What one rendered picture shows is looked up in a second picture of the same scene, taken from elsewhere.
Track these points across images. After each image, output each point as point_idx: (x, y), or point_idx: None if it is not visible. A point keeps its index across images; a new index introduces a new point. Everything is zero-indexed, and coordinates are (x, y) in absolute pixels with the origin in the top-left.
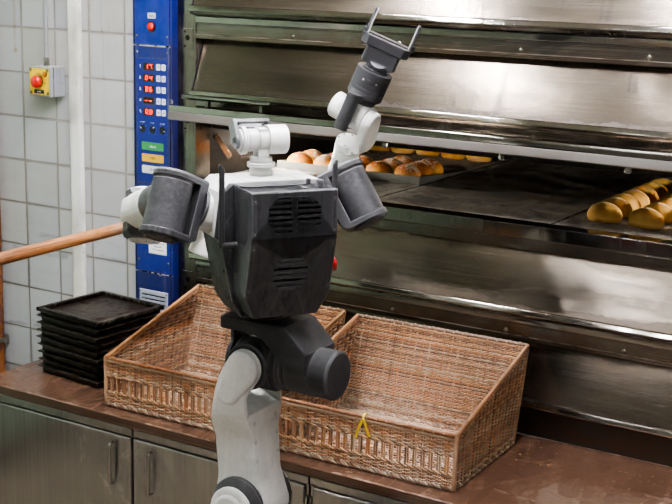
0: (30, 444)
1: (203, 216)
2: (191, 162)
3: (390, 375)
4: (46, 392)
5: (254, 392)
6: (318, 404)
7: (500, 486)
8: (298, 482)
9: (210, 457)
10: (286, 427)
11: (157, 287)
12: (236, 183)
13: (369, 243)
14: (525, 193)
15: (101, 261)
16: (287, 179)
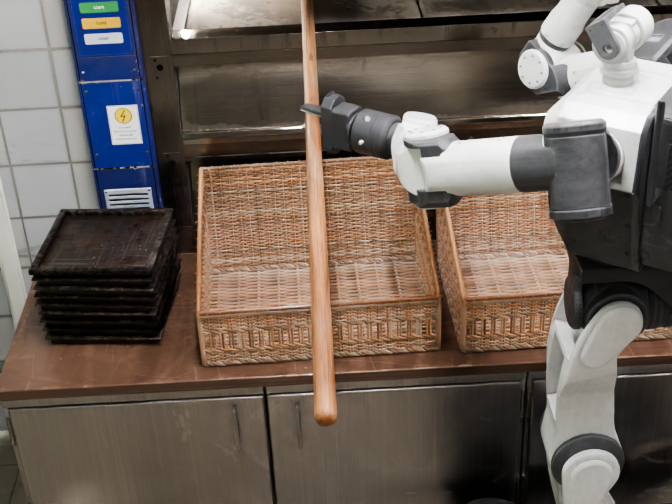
0: (96, 442)
1: (617, 169)
2: (159, 16)
3: (491, 213)
4: (107, 376)
5: (575, 332)
6: (526, 293)
7: None
8: (511, 380)
9: (386, 386)
10: (482, 327)
11: (132, 183)
12: (654, 113)
13: (434, 70)
14: None
15: (25, 168)
16: (669, 82)
